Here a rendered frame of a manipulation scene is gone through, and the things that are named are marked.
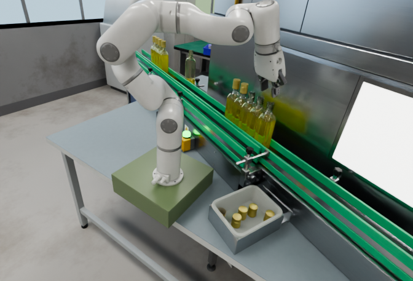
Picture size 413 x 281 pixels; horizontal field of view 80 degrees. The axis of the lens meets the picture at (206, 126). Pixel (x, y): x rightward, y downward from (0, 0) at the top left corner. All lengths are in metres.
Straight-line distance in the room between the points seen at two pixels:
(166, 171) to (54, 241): 1.23
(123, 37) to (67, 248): 1.55
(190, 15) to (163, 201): 0.63
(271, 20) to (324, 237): 0.72
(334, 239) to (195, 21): 0.80
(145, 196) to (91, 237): 1.06
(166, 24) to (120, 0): 3.03
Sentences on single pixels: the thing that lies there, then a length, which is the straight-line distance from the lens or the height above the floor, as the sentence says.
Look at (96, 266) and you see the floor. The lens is 1.85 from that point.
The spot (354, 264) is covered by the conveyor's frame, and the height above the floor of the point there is 0.83.
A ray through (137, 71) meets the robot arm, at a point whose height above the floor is 1.29.
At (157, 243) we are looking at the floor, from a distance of 1.87.
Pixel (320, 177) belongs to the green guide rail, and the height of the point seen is 0.95.
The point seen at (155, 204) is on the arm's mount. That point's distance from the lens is 0.95.
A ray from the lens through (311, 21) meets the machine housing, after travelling 1.10.
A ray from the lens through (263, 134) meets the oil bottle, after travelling 1.07.
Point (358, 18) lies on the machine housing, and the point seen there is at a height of 1.48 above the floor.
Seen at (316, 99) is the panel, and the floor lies 1.18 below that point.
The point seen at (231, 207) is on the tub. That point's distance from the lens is 1.04.
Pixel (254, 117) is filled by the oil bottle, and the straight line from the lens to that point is 1.09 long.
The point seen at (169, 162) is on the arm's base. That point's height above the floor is 0.95.
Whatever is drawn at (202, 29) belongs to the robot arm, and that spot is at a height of 1.44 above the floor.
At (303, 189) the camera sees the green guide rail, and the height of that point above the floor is 0.92.
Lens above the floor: 1.54
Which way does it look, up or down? 30 degrees down
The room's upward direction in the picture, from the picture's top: 5 degrees clockwise
